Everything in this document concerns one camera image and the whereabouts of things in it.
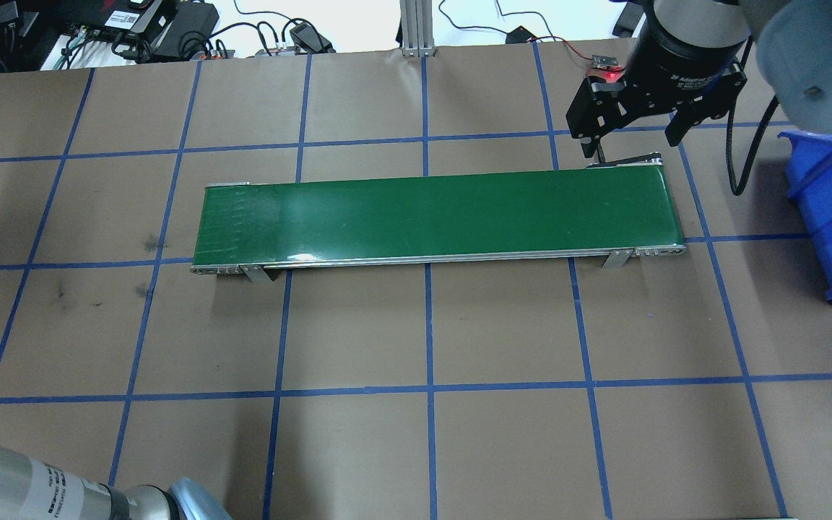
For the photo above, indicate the red lit controller board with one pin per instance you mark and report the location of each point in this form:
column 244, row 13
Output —
column 606, row 65

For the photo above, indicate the aluminium upright post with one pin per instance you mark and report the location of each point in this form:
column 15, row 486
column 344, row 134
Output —
column 416, row 29

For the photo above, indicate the small black adapter box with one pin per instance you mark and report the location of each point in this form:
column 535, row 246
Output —
column 521, row 35

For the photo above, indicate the small terminal board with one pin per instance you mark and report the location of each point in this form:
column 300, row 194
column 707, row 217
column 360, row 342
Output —
column 269, row 49

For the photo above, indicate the large black power adapter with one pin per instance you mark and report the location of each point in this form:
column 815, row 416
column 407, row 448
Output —
column 188, row 29

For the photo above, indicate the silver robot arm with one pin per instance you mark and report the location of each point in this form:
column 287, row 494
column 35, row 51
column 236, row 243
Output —
column 820, row 58
column 11, row 484

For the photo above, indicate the black computer box white label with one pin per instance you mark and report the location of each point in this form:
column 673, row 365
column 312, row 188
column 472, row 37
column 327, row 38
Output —
column 149, row 18

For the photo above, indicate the green conveyor belt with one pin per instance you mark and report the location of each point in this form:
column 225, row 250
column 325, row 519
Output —
column 430, row 217

